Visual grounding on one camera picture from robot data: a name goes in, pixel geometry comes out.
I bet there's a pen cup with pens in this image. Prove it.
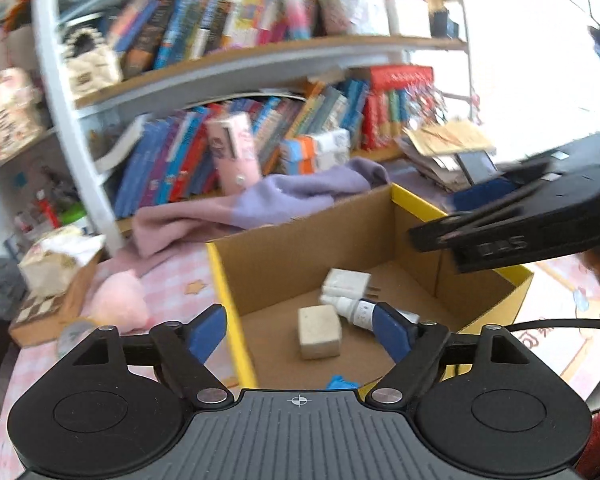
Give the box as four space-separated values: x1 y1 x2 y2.
314 0 362 37

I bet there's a white spray bottle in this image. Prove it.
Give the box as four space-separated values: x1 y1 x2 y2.
320 294 421 332

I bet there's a brown paper envelope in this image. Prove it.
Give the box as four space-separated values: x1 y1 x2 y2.
402 119 497 159

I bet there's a cream tissue box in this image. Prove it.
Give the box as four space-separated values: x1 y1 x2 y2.
17 225 106 297

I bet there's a black cable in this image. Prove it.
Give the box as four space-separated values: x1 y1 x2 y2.
505 319 600 334

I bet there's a row of blue books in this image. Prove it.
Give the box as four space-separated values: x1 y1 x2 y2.
112 80 372 217

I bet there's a pink and purple cloth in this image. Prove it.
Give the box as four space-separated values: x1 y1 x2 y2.
105 156 392 281

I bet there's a white bookshelf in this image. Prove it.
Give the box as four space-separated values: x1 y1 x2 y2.
0 0 470 263

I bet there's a white storage box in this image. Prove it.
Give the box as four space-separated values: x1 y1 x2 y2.
384 0 434 39

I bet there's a pink checkered tablecloth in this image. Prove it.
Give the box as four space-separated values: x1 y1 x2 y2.
0 237 600 480

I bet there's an orange and white box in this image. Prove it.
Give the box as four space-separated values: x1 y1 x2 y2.
280 152 352 177
279 129 352 160

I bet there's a cream quilted handbag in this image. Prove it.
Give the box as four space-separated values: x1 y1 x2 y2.
61 27 124 102

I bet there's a holder with red scissors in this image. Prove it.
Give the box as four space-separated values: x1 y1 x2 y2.
30 165 88 231

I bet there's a red boxed book set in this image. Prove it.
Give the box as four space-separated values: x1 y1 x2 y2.
362 65 437 152

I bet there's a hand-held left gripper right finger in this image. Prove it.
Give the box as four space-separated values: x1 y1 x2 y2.
367 302 531 407

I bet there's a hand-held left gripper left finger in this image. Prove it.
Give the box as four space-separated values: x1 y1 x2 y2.
60 304 234 407

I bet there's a yellow cardboard box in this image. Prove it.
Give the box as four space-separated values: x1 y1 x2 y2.
206 183 535 392

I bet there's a black phone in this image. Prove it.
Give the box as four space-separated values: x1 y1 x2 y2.
455 151 502 187

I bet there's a pink cylindrical device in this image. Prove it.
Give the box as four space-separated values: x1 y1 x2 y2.
205 114 261 196

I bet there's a white desk pen holder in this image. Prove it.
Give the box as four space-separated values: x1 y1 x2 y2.
7 200 61 241

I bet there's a white eraser block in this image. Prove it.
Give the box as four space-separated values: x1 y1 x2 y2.
298 305 343 360

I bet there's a row of mixed colourful books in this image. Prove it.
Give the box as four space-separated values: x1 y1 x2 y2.
107 0 326 73

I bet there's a pink plush toy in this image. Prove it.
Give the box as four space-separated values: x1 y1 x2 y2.
87 269 151 335

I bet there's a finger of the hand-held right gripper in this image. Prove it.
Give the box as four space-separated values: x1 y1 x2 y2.
452 157 568 211
409 187 546 253

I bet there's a wooden chessboard box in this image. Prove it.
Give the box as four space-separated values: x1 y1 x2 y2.
7 255 104 347

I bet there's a white charger plug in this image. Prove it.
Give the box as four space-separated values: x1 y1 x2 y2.
322 268 382 307

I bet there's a grey garment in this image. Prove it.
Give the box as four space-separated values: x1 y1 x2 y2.
0 257 29 322

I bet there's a small black box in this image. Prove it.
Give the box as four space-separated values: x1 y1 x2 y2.
430 7 455 39

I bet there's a pastel glitter tube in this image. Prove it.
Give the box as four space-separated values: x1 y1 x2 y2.
284 0 314 42

